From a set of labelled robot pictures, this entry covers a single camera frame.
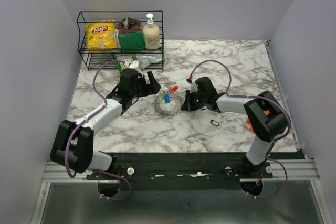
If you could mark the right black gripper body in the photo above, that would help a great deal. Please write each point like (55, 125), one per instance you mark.
(195, 100)

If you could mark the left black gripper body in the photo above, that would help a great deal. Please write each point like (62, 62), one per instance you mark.
(142, 88)

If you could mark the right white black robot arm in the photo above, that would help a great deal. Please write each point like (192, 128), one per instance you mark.
(268, 119)

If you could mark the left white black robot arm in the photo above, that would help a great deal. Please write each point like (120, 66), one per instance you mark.
(73, 144)

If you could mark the orange packet near arm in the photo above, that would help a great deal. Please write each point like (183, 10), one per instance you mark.
(249, 126)

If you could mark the blue key tag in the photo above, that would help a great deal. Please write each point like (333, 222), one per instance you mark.
(166, 98)

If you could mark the red key tag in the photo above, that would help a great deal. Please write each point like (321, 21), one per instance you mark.
(175, 88)

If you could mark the black key tag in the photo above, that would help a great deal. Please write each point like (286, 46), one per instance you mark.
(215, 123)

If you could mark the green white snack bag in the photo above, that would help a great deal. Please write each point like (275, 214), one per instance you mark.
(144, 60)

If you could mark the green brown snack bag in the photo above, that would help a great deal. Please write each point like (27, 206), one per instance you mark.
(128, 35)

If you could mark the cream soap pump bottle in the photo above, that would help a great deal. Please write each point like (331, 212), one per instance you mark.
(151, 33)

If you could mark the yellow Lays chips bag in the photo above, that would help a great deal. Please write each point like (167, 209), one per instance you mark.
(101, 35)

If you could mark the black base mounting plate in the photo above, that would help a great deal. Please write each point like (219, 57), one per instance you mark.
(194, 171)

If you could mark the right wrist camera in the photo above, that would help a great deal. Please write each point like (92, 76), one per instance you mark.
(193, 87)

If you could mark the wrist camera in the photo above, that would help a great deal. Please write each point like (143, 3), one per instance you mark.
(132, 65)
(193, 87)

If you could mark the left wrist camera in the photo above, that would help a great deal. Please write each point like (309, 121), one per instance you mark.
(132, 65)

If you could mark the black wire shelf rack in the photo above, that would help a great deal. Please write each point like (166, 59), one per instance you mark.
(94, 60)

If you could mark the aluminium rail frame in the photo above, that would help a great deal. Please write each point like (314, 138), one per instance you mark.
(237, 67)

